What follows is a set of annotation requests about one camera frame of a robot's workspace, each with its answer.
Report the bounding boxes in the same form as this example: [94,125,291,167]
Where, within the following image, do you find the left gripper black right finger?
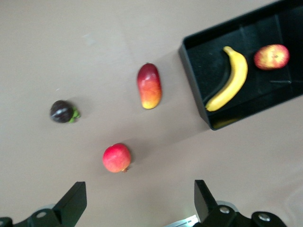
[194,180,288,227]

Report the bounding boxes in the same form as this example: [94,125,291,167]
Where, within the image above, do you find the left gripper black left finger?
[0,181,87,227]

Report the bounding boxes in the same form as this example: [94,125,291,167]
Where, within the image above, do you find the yellow banana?
[205,46,249,112]

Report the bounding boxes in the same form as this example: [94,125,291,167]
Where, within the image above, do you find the black plastic box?
[178,0,303,131]

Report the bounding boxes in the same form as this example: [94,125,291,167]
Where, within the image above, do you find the red yellow apple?
[253,44,290,71]

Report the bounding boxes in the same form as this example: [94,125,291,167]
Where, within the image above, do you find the red pomegranate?
[102,143,132,174]

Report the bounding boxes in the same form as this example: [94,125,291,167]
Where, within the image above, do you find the dark purple mangosteen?
[49,100,81,124]

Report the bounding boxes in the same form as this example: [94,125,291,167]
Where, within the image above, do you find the red yellow mango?
[136,62,163,110]

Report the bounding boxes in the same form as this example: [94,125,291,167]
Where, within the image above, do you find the brown table cover sheet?
[0,0,303,227]

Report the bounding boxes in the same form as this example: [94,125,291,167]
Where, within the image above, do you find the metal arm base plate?
[168,214,200,227]

